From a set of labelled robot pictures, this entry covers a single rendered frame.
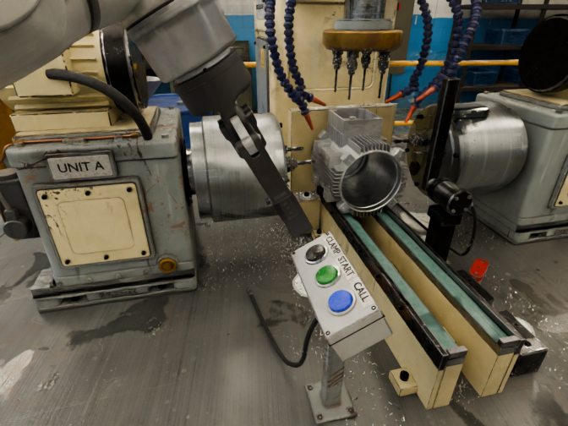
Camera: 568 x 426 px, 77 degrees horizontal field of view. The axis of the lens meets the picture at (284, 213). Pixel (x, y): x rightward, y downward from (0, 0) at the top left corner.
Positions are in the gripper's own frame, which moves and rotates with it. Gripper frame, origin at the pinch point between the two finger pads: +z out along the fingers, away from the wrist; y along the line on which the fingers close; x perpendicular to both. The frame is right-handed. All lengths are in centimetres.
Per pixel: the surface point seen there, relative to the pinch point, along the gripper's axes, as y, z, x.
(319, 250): -0.5, 7.5, -0.6
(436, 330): -4.8, 30.2, -10.4
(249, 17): 549, 14, -81
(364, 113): 50, 15, -29
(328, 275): -5.7, 7.5, -0.1
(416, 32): 510, 147, -293
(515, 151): 29, 35, -54
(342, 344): -13.5, 10.4, 2.3
